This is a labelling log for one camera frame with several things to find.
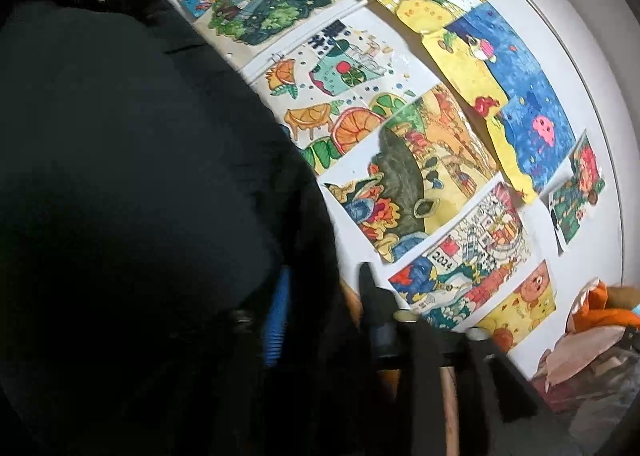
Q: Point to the black jacket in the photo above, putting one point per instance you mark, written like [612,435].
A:
[125,186]

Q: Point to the clear plastic bag of clothes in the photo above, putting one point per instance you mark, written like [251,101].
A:
[600,396]

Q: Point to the wooden bed frame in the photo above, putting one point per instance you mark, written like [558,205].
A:
[450,406]

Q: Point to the orange cloth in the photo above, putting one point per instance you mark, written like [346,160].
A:
[597,308]

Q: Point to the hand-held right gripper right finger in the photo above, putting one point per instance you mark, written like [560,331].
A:
[385,336]

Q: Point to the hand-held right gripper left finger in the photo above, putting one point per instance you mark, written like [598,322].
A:
[277,316]

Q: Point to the group of colourful wall drawings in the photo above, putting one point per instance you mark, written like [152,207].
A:
[425,161]

